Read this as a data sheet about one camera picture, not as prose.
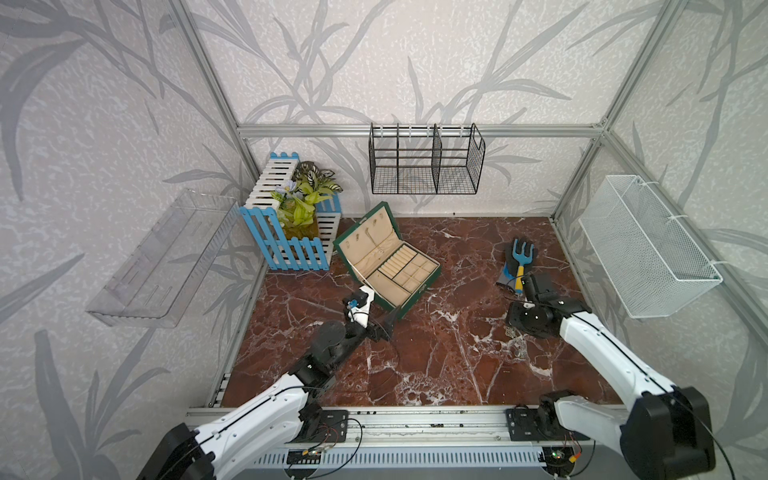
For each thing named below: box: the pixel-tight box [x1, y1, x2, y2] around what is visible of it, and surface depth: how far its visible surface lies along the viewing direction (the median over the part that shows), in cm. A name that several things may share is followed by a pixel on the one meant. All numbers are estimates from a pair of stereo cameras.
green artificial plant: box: [271, 161, 344, 240], surface depth 98 cm
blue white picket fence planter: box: [240, 152, 342, 271], surface depth 99 cm
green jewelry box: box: [333, 201, 441, 318], surface depth 99 cm
